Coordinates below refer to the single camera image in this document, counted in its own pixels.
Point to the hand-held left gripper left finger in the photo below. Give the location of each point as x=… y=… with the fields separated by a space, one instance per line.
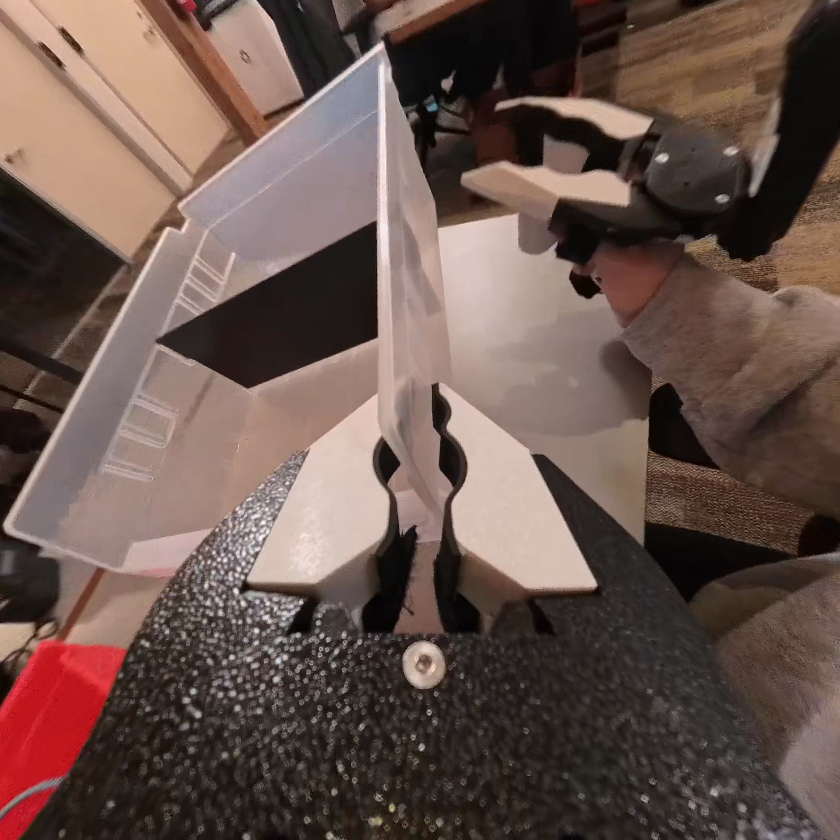
x=315 y=518

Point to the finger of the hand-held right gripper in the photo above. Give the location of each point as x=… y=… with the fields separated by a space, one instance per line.
x=525 y=184
x=604 y=115

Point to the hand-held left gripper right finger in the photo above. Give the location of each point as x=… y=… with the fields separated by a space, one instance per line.
x=518 y=525

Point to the clear plastic bin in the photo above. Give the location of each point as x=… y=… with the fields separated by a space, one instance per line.
x=295 y=170

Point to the red plastic bin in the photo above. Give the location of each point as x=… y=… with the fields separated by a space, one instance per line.
x=46 y=722

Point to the person's right hand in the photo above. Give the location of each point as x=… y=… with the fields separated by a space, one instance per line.
x=630 y=275

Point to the wooden work table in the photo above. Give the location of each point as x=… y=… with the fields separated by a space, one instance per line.
x=426 y=16

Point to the dark hanging jacket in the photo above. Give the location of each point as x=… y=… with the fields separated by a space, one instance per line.
x=308 y=39

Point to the beige door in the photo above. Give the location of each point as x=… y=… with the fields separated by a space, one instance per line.
x=65 y=177
x=131 y=79

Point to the wooden post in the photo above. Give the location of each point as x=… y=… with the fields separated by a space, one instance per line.
x=210 y=72

